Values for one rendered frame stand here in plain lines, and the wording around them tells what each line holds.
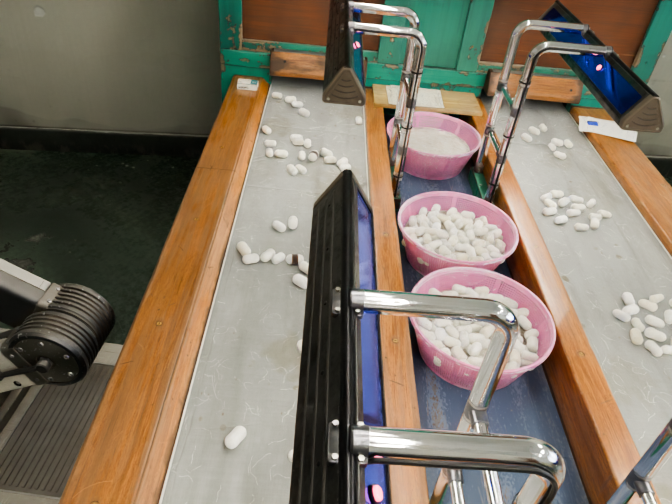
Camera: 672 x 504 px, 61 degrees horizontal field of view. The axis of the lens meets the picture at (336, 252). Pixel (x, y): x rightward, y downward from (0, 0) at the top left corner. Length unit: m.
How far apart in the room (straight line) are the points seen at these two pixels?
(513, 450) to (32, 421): 1.02
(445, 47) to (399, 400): 1.26
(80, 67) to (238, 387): 2.20
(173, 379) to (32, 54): 2.24
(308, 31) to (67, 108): 1.51
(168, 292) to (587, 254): 0.89
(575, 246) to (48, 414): 1.17
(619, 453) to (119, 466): 0.71
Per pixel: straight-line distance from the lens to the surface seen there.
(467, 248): 1.27
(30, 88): 3.05
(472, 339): 1.06
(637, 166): 1.77
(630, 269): 1.38
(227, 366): 0.96
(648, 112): 1.21
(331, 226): 0.65
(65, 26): 2.87
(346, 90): 1.06
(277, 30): 1.87
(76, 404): 1.30
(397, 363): 0.95
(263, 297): 1.07
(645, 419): 1.08
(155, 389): 0.91
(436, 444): 0.44
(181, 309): 1.02
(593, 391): 1.04
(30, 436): 1.28
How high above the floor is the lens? 1.48
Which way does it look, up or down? 39 degrees down
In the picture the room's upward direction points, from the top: 7 degrees clockwise
